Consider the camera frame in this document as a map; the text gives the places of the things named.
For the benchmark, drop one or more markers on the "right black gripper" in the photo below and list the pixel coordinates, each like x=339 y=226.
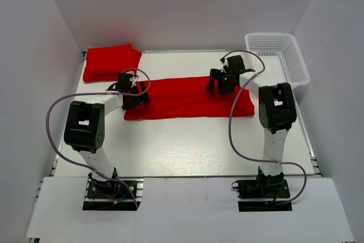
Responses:
x=215 y=74

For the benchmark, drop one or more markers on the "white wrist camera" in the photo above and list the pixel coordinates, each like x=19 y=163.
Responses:
x=224 y=62
x=133 y=77

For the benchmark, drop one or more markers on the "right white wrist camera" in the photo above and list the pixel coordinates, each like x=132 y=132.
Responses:
x=224 y=62

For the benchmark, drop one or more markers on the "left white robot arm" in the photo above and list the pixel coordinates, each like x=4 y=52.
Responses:
x=85 y=126

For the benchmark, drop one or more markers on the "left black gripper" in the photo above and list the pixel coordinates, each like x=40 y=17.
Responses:
x=140 y=99

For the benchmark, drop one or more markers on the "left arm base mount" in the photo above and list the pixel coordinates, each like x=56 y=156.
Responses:
x=112 y=196

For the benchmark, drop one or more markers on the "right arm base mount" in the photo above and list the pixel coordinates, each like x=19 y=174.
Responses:
x=251 y=198

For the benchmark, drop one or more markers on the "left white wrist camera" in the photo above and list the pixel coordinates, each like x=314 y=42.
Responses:
x=133 y=77

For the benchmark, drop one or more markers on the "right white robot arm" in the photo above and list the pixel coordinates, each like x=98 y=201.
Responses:
x=276 y=108

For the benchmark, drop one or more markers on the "folded red t shirt stack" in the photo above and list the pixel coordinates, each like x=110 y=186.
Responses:
x=105 y=63

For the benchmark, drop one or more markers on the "white plastic basket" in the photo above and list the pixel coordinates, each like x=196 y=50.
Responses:
x=280 y=58

